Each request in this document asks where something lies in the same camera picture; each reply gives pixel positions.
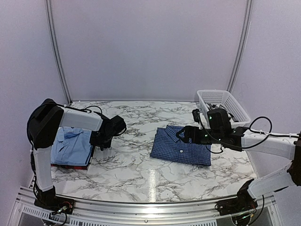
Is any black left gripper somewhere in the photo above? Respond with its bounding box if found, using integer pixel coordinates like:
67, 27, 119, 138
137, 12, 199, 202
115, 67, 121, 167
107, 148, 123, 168
89, 130, 114, 148

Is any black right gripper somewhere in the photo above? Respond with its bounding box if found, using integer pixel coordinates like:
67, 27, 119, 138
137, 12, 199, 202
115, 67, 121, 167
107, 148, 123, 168
176, 126, 223, 145

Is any blue checkered long sleeve shirt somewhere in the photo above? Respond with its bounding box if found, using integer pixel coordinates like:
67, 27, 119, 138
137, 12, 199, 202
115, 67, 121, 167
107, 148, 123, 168
150, 125, 211, 166

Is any light blue shirt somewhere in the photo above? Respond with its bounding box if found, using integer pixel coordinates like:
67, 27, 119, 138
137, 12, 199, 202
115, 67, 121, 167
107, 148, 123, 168
51, 127, 92, 166

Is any red black plaid shirt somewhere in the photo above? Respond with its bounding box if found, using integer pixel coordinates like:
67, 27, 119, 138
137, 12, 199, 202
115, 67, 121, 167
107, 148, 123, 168
51, 146, 95, 170

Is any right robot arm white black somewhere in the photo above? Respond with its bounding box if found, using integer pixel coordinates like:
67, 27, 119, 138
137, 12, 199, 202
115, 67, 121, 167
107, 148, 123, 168
176, 109, 301, 211

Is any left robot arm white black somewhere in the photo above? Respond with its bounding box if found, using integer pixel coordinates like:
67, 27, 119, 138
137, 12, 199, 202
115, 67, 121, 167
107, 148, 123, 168
26, 98, 127, 210

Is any black white plaid shirt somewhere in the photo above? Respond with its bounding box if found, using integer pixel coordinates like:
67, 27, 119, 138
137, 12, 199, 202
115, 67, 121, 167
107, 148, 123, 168
206, 103, 238, 122

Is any white plastic mesh basket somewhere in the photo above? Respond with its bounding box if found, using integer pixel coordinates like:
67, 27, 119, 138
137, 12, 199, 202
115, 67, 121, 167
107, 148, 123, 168
197, 89, 251, 129

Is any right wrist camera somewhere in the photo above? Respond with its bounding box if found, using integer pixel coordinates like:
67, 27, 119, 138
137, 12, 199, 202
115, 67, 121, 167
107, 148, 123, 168
192, 109, 203, 130

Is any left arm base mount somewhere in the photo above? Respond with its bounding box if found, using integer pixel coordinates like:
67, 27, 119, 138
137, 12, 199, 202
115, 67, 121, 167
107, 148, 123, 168
34, 195, 75, 214

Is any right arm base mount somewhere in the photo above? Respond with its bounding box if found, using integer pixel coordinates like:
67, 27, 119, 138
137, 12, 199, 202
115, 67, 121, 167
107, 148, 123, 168
214, 197, 258, 216

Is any aluminium front frame rail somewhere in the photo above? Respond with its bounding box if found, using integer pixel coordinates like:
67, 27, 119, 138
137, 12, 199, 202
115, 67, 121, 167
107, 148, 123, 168
8, 187, 284, 226

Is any right aluminium corner post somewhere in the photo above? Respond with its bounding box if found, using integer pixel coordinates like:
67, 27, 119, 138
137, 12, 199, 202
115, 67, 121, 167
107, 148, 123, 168
227, 0, 253, 93

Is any aluminium corner post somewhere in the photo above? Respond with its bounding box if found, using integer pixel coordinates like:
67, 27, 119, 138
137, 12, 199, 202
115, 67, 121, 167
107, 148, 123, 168
45, 0, 72, 105
227, 0, 253, 93

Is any left aluminium corner post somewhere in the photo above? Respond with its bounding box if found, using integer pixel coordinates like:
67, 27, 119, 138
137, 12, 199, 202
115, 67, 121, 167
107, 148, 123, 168
45, 0, 72, 105

